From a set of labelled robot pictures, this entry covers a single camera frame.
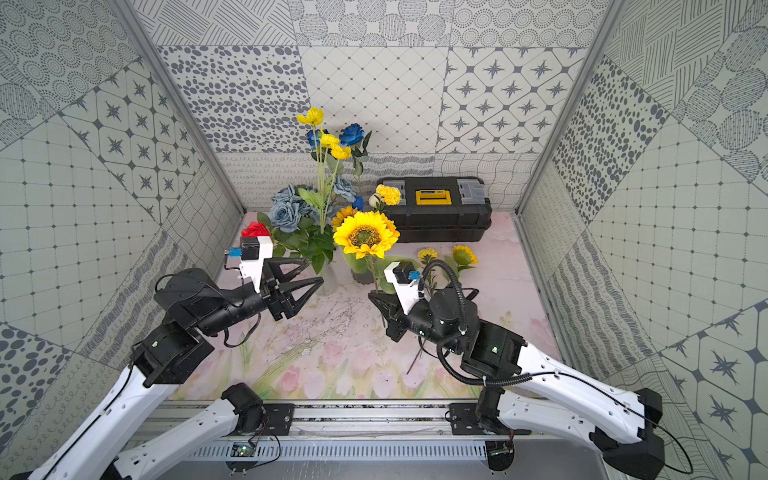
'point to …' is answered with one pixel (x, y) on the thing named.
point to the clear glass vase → (329, 275)
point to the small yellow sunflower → (341, 215)
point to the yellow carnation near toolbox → (390, 195)
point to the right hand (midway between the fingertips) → (373, 297)
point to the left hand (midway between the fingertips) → (317, 275)
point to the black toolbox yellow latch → (436, 209)
